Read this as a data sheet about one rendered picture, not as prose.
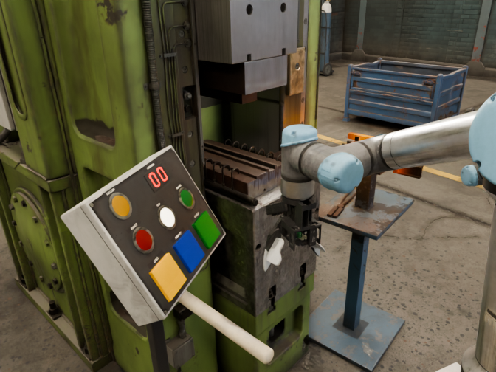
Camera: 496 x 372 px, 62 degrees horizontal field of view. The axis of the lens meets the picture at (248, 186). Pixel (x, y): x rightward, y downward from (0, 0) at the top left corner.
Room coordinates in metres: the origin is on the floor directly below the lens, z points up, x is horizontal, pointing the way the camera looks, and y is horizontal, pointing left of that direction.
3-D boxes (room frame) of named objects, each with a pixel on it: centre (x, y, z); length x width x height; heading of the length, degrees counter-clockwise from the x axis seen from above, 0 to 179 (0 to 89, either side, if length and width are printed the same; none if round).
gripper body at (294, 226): (0.83, -0.11, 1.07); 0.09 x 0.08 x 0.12; 23
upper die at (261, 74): (1.46, 0.08, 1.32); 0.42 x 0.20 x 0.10; 46
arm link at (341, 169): (0.76, -0.18, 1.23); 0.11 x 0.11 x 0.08; 31
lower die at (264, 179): (1.46, 0.08, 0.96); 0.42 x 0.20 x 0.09; 46
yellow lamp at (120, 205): (0.75, 0.26, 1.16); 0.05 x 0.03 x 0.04; 136
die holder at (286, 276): (1.51, 0.05, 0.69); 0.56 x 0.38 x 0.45; 46
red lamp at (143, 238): (0.73, 0.22, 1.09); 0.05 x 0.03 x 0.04; 136
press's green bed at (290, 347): (1.51, 0.05, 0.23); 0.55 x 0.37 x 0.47; 46
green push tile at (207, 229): (0.91, 0.11, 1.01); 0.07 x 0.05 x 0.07; 161
